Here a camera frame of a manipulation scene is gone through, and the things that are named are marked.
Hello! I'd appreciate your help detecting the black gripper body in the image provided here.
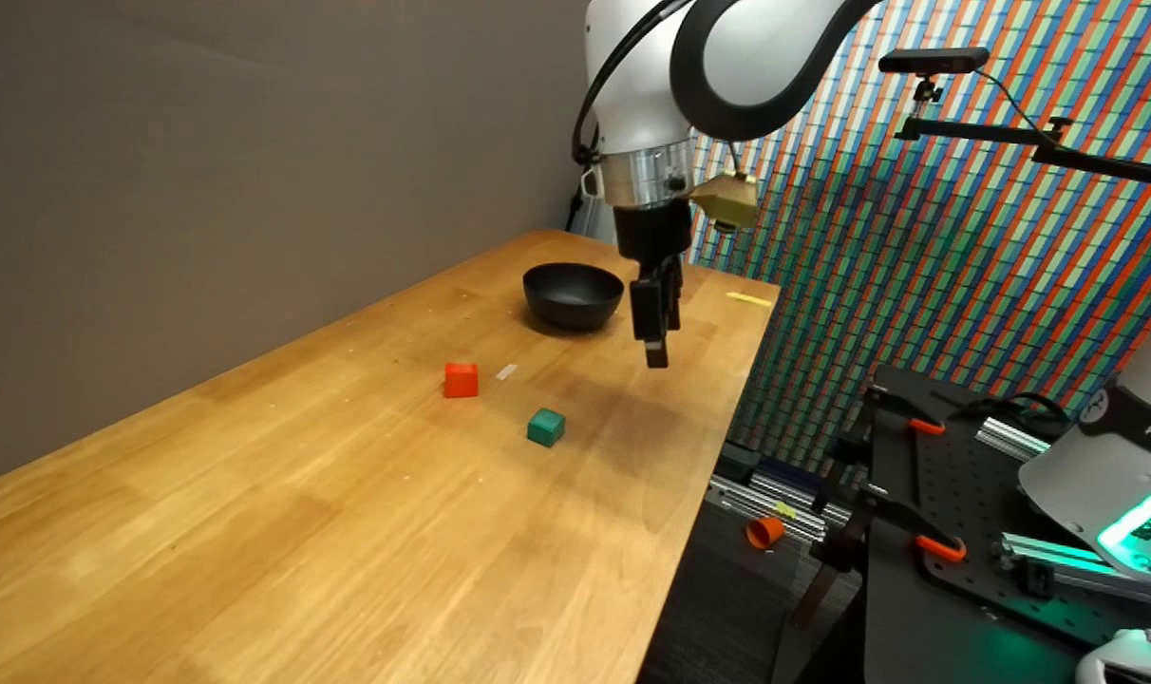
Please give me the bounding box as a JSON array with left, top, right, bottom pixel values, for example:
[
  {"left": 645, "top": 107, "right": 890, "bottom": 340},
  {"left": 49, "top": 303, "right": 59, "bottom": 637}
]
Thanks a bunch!
[{"left": 611, "top": 197, "right": 700, "bottom": 279}]

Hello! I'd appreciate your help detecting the red cube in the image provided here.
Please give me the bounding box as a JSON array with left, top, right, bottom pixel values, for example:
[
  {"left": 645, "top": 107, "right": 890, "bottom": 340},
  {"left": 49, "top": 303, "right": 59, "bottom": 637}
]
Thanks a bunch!
[{"left": 441, "top": 361, "right": 487, "bottom": 403}]

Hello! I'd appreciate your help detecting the grey robot base green light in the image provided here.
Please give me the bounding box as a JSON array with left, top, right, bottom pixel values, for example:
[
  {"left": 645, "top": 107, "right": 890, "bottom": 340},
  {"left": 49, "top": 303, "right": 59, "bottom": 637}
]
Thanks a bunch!
[{"left": 1012, "top": 340, "right": 1151, "bottom": 599}]

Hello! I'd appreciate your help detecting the black bowl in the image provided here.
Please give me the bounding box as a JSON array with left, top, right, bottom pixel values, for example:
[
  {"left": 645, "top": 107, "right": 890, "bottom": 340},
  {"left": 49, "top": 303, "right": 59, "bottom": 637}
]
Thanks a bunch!
[{"left": 521, "top": 257, "right": 631, "bottom": 340}]

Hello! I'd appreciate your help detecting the green cube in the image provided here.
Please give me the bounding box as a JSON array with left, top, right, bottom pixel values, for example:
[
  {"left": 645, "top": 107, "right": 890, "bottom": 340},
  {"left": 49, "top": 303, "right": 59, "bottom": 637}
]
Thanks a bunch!
[{"left": 524, "top": 403, "right": 570, "bottom": 453}]

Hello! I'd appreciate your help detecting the orange round knob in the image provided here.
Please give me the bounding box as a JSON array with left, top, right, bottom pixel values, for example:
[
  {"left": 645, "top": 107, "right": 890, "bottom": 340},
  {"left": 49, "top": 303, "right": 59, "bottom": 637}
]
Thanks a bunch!
[{"left": 741, "top": 511, "right": 788, "bottom": 555}]

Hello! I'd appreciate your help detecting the silver aluminium extrusion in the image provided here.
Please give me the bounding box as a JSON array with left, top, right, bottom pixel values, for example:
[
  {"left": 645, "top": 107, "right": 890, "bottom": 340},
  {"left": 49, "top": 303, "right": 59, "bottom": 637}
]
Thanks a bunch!
[{"left": 972, "top": 413, "right": 1061, "bottom": 465}]

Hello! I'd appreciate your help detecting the black perforated mounting table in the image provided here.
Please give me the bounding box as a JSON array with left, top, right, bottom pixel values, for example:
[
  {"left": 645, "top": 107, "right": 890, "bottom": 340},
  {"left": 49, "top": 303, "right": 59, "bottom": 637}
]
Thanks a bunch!
[{"left": 834, "top": 361, "right": 1151, "bottom": 684}]

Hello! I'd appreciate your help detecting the tan wrist camera box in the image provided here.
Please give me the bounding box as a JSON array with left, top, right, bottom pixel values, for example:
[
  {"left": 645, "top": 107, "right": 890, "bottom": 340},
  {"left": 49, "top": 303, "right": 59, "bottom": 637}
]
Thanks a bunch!
[{"left": 689, "top": 173, "right": 767, "bottom": 237}]

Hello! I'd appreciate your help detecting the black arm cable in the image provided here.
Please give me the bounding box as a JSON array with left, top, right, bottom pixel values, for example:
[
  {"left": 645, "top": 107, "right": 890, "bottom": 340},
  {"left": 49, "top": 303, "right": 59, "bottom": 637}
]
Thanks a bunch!
[{"left": 570, "top": 0, "right": 696, "bottom": 173}]

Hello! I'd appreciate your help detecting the silver aluminium rail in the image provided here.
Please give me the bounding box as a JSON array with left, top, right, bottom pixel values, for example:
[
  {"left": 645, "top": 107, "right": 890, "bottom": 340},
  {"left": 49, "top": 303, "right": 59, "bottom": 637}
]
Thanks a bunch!
[{"left": 702, "top": 470, "right": 859, "bottom": 539}]

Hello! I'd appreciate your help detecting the orange handled black clamp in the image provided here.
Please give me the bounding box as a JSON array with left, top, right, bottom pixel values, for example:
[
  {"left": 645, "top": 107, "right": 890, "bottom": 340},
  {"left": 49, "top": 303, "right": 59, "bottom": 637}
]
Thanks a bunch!
[
  {"left": 859, "top": 380, "right": 952, "bottom": 445},
  {"left": 843, "top": 483, "right": 972, "bottom": 570}
]

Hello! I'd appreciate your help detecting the black stereo camera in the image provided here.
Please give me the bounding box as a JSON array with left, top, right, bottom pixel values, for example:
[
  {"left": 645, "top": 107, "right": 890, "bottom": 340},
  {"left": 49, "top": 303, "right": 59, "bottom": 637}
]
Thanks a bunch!
[{"left": 876, "top": 45, "right": 993, "bottom": 79}]

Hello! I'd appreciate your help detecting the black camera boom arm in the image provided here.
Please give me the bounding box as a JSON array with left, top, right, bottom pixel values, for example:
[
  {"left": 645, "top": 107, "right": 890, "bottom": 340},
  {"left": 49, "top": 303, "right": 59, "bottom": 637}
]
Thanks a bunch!
[{"left": 891, "top": 74, "right": 1151, "bottom": 197}]

